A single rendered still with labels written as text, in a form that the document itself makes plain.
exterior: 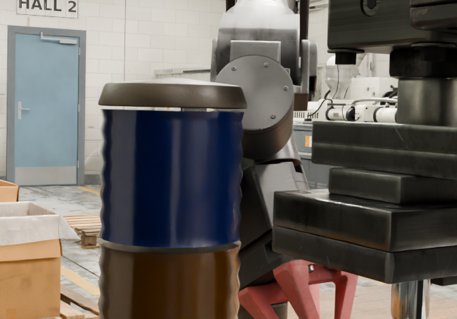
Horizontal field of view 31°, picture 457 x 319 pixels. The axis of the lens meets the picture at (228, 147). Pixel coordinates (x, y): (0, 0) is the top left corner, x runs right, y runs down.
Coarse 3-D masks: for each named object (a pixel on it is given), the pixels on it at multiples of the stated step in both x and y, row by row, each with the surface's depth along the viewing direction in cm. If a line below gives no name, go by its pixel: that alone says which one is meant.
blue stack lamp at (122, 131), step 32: (128, 128) 20; (160, 128) 20; (192, 128) 20; (224, 128) 20; (128, 160) 20; (160, 160) 20; (192, 160) 20; (224, 160) 20; (128, 192) 20; (160, 192) 20; (192, 192) 20; (224, 192) 20; (128, 224) 20; (160, 224) 20; (192, 224) 20; (224, 224) 20
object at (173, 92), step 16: (144, 80) 20; (160, 80) 20; (176, 80) 20; (192, 80) 21; (112, 96) 20; (128, 96) 20; (144, 96) 20; (160, 96) 20; (176, 96) 20; (192, 96) 20; (208, 96) 20; (224, 96) 20; (240, 96) 21
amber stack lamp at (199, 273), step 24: (120, 264) 20; (144, 264) 20; (168, 264) 20; (192, 264) 20; (216, 264) 20; (240, 264) 22; (120, 288) 20; (144, 288) 20; (168, 288) 20; (192, 288) 20; (216, 288) 20; (120, 312) 20; (144, 312) 20; (168, 312) 20; (192, 312) 20; (216, 312) 20
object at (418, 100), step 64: (448, 64) 45; (320, 128) 50; (384, 128) 45; (448, 128) 41; (320, 192) 48; (384, 192) 44; (448, 192) 44; (320, 256) 44; (384, 256) 40; (448, 256) 42
